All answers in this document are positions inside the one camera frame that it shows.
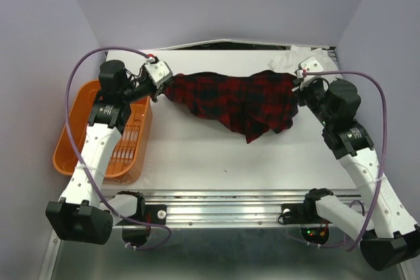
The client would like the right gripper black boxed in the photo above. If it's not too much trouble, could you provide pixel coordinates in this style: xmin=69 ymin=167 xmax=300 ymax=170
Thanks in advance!
xmin=295 ymin=77 xmax=335 ymax=127

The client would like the red plaid skirt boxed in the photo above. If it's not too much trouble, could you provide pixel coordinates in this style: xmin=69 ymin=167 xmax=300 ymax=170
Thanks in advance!
xmin=163 ymin=70 xmax=298 ymax=144

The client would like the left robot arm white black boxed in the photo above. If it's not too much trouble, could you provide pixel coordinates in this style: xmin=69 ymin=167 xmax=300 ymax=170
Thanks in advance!
xmin=45 ymin=56 xmax=173 ymax=245

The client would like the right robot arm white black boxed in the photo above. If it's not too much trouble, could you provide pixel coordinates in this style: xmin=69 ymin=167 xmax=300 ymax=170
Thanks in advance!
xmin=278 ymin=76 xmax=419 ymax=271

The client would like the white crumpled skirt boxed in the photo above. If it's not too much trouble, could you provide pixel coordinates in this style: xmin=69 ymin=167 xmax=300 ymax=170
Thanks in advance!
xmin=268 ymin=45 xmax=339 ymax=74

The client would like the orange plastic basket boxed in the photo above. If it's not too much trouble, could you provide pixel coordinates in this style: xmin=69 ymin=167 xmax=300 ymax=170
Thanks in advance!
xmin=52 ymin=80 xmax=153 ymax=185

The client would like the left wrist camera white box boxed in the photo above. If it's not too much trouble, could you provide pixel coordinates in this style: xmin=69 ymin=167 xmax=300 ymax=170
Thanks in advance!
xmin=143 ymin=60 xmax=173 ymax=89

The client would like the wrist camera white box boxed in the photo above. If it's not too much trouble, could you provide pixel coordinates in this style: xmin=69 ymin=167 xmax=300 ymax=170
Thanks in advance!
xmin=295 ymin=56 xmax=324 ymax=79
xmin=143 ymin=60 xmax=173 ymax=89

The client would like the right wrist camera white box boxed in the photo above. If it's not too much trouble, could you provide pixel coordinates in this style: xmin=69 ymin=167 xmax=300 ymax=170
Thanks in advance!
xmin=295 ymin=56 xmax=324 ymax=79

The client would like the aluminium right side rail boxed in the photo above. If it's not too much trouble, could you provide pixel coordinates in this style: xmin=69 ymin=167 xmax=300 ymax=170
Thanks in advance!
xmin=327 ymin=47 xmax=338 ymax=65

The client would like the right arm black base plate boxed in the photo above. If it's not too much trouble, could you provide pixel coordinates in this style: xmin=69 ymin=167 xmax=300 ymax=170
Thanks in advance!
xmin=277 ymin=203 xmax=327 ymax=226

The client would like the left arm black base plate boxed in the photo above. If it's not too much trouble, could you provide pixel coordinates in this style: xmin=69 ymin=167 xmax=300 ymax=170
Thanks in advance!
xmin=129 ymin=204 xmax=167 ymax=225

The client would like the aluminium front rail frame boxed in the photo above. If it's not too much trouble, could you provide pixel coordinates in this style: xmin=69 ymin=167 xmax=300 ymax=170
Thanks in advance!
xmin=54 ymin=188 xmax=400 ymax=228

